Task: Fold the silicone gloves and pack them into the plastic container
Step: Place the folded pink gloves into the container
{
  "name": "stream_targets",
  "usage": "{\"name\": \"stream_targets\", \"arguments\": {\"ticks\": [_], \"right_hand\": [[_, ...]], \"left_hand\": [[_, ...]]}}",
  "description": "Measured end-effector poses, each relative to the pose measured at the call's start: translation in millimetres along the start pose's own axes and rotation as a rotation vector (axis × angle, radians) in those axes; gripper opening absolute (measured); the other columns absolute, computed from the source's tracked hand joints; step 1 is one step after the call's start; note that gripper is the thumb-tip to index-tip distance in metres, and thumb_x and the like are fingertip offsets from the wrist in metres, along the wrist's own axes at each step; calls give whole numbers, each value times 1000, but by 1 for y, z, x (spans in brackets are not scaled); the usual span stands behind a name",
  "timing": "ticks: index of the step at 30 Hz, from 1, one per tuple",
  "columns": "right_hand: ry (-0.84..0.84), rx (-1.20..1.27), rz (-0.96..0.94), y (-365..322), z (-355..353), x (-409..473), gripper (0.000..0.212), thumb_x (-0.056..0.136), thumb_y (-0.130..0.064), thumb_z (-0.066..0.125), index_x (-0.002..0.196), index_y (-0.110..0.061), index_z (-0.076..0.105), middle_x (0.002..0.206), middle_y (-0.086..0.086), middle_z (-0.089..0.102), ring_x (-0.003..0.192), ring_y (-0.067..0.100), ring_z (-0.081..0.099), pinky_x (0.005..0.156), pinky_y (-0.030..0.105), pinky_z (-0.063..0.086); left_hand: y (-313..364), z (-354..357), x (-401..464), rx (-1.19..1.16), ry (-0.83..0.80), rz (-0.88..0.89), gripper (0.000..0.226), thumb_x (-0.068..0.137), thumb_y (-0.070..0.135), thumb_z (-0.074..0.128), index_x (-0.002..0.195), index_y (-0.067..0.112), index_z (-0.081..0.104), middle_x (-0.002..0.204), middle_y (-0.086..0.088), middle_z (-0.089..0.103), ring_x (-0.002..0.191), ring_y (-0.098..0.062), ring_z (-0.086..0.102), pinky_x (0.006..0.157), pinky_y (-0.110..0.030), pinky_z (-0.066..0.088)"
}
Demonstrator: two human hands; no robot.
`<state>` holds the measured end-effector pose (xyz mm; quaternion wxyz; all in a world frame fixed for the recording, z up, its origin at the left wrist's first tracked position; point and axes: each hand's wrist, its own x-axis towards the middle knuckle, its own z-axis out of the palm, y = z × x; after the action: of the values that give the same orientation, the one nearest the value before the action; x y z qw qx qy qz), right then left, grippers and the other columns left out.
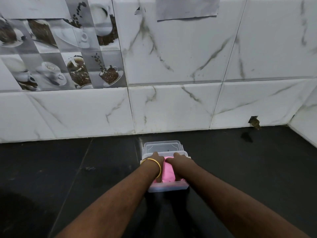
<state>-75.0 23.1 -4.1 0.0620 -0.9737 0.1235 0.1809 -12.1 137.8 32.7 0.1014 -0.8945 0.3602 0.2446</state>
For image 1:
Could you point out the person's left forearm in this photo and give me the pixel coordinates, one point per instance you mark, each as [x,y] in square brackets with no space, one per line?
[109,210]

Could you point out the person's right forearm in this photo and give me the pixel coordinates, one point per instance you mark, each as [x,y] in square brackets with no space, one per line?
[235,205]

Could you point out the pink rubber glove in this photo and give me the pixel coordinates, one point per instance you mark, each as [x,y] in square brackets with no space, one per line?
[168,171]
[169,179]

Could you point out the person's left hand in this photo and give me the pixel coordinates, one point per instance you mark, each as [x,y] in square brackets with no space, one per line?
[158,158]

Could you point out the person's right hand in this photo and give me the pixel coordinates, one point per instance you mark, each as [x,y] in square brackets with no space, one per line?
[178,159]

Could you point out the transparent plastic box red latches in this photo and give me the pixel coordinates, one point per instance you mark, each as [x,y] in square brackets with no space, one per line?
[168,187]

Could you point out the clear plastic lid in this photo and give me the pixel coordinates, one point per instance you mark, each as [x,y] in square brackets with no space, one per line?
[163,146]

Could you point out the grey paper sheet round print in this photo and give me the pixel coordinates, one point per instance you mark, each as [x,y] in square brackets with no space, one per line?
[34,7]

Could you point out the gold bangle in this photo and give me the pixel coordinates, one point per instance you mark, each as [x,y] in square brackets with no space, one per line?
[159,167]

